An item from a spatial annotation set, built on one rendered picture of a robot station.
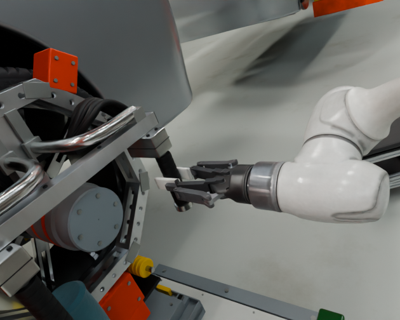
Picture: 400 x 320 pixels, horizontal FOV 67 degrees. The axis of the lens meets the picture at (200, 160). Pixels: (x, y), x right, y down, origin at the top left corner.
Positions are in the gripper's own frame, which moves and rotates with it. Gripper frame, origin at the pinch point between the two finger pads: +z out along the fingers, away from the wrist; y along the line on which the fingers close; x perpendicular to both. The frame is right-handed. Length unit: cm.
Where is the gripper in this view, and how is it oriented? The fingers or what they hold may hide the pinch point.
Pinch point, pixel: (173, 178)
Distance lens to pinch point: 69.4
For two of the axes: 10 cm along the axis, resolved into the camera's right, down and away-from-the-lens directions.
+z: -8.1, -0.2, 5.8
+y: 5.0, -5.5, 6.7
